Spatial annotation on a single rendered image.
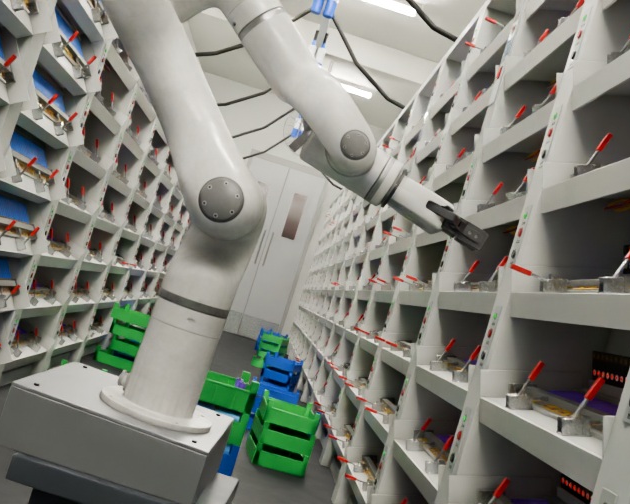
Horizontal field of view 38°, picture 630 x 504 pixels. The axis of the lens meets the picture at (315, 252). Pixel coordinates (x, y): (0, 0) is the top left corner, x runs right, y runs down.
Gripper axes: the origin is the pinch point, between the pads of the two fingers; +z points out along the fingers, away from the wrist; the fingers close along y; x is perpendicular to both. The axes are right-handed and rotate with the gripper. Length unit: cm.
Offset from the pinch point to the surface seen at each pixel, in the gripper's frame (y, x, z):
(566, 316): 15.2, -5.1, 16.0
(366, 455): -154, -55, 34
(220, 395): -72, -53, -20
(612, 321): 33.2, -5.2, 16.0
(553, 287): 1.1, 0.0, 15.9
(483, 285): -42.3, -0.2, 14.7
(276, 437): -186, -70, 8
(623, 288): 27.7, 0.5, 16.9
